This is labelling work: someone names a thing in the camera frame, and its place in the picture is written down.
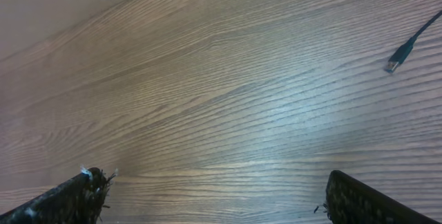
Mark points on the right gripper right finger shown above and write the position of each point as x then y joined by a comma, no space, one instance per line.
349,201

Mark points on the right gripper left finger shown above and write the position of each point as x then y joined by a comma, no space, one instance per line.
79,200

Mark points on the black usb cable thin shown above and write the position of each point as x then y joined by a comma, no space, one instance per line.
401,54

